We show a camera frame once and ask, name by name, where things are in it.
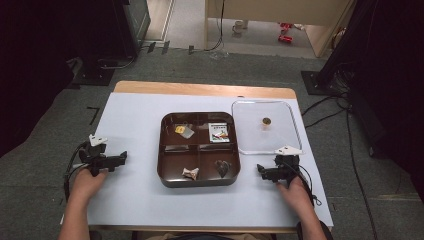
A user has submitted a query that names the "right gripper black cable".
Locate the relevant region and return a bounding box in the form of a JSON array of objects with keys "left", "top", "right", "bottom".
[{"left": 287, "top": 161, "right": 323, "bottom": 207}]

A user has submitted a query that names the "light wooden furniture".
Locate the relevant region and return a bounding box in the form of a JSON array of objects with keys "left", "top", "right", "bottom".
[{"left": 203, "top": 0, "right": 355, "bottom": 59}]

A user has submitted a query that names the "person's left hand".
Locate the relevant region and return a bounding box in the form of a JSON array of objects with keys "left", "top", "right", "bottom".
[{"left": 68, "top": 167, "right": 110, "bottom": 205}]

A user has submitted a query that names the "black cabinet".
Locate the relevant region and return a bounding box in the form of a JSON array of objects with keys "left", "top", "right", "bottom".
[{"left": 111, "top": 0, "right": 152, "bottom": 60}]

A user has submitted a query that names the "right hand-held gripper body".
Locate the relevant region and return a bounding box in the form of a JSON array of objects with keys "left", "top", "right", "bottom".
[{"left": 270, "top": 145, "right": 304, "bottom": 188}]

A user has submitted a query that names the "white cup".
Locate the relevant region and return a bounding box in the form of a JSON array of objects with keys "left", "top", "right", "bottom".
[{"left": 232, "top": 19, "right": 250, "bottom": 35}]

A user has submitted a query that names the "black stand base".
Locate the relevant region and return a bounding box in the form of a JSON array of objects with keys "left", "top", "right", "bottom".
[
  {"left": 300, "top": 69, "right": 341, "bottom": 97},
  {"left": 72, "top": 58, "right": 116, "bottom": 87}
]

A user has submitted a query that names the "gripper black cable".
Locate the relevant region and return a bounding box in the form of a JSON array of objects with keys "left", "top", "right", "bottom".
[
  {"left": 63, "top": 141, "right": 90, "bottom": 204},
  {"left": 287, "top": 161, "right": 323, "bottom": 207}
]

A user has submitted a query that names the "black hanging cable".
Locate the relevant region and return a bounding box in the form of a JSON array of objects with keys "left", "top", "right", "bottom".
[{"left": 203, "top": 0, "right": 226, "bottom": 53}]

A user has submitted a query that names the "yellow and clear wrapper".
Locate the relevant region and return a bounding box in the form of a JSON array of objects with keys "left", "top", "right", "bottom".
[{"left": 174, "top": 124, "right": 196, "bottom": 140}]

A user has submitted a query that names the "black floor cable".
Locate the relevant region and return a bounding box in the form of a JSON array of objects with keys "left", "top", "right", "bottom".
[
  {"left": 344, "top": 99, "right": 379, "bottom": 240},
  {"left": 300, "top": 93, "right": 349, "bottom": 130}
]

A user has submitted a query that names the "crumpled beige wrapper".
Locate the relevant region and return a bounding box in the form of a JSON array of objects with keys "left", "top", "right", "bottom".
[{"left": 181, "top": 167, "right": 200, "bottom": 181}]

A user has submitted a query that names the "clear tray lid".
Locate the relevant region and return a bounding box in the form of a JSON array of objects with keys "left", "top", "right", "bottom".
[{"left": 230, "top": 99, "right": 304, "bottom": 156}]

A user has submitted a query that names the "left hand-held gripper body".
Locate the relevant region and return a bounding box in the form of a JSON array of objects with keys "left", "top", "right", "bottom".
[{"left": 78, "top": 134, "right": 117, "bottom": 178}]

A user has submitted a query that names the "brown compartment tray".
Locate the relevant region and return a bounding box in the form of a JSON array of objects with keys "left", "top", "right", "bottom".
[{"left": 156, "top": 111, "right": 242, "bottom": 189}]

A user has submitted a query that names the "person's right hand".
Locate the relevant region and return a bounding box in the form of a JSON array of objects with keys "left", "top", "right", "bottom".
[{"left": 275, "top": 175, "right": 316, "bottom": 218}]

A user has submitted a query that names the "pale blue table mat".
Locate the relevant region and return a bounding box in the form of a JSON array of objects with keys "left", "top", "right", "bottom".
[{"left": 87, "top": 92, "right": 335, "bottom": 230}]

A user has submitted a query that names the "crumpled dark wrapper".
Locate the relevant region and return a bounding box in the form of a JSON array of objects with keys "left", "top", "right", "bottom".
[{"left": 214, "top": 159, "right": 233, "bottom": 179}]

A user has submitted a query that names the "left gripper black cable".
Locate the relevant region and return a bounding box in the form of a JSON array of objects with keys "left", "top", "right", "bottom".
[{"left": 63, "top": 141, "right": 90, "bottom": 204}]

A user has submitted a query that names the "white packet with colourful print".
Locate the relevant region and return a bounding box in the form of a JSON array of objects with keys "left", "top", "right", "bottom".
[{"left": 208, "top": 122, "right": 231, "bottom": 144}]

